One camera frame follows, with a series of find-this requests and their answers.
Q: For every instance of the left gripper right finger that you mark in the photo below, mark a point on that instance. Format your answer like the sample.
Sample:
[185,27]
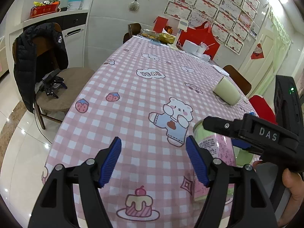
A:
[251,206]

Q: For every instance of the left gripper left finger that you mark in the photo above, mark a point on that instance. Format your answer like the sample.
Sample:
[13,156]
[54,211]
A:
[55,206]

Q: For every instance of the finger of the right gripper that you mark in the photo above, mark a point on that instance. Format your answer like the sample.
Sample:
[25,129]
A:
[224,127]

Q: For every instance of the small light green cup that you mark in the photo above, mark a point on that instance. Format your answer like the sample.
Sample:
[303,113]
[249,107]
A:
[242,157]

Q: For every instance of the large pale green cup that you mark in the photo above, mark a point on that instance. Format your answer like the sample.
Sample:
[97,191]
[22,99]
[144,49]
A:
[226,90]

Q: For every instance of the plastic cup with straw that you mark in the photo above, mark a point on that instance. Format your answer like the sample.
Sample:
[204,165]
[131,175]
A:
[203,47]

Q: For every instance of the person's right hand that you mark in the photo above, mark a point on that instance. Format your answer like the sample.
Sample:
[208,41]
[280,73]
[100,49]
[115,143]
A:
[294,183]

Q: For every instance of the pink green canister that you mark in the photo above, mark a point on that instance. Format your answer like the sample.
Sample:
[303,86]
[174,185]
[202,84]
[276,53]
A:
[219,146]

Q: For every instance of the red chair cover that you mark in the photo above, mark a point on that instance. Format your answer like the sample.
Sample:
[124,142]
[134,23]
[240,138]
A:
[262,109]

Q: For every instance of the brown wooden chair right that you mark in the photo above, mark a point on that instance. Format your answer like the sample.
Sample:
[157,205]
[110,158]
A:
[239,80]

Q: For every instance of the brown wooden chair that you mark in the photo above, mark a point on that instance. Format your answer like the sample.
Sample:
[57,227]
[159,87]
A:
[239,80]
[133,30]

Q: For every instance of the white panel door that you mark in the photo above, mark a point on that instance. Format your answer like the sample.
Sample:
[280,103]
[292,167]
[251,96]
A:
[250,68]

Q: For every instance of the red diamond door sign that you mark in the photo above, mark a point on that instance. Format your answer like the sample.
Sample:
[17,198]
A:
[257,53]

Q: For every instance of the pink checkered tablecloth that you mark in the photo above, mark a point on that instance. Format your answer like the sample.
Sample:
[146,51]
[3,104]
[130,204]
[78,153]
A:
[150,97]

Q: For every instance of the white square box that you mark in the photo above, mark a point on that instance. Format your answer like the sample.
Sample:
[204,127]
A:
[190,47]

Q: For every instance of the green sheer curtain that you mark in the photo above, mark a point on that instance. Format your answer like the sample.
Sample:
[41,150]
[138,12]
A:
[281,46]

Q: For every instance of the snack packages pile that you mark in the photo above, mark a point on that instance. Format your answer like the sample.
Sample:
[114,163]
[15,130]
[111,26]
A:
[161,37]

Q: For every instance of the white desk lamp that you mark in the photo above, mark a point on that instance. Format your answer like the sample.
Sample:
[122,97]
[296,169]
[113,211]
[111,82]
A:
[182,26]

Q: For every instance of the chair with black jacket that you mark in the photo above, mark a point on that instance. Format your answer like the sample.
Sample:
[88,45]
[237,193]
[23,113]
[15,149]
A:
[37,102]

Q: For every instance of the black tripod on chair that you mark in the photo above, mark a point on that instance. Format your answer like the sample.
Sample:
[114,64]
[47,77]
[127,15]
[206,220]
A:
[52,82]

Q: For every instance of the brown wooden chair far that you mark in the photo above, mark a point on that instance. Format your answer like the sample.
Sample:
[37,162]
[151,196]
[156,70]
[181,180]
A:
[133,30]

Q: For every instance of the hanging wall brush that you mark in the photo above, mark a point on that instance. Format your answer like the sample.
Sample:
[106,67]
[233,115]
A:
[134,6]

